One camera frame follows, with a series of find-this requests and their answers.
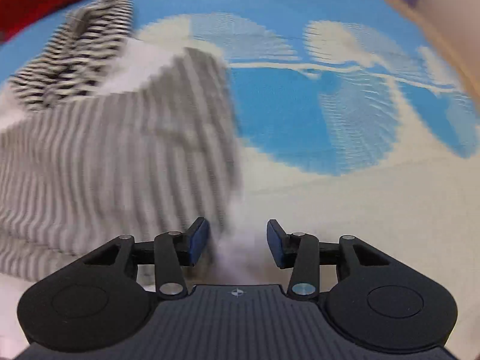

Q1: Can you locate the striped white hooded sweater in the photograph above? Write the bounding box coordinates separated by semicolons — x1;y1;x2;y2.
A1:
1;0;239;282

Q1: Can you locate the wooden bed frame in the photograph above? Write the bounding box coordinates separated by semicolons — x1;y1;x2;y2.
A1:
384;0;479;105

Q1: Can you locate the blue patterned bed sheet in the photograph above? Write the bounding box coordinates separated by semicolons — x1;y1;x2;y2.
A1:
1;0;479;359

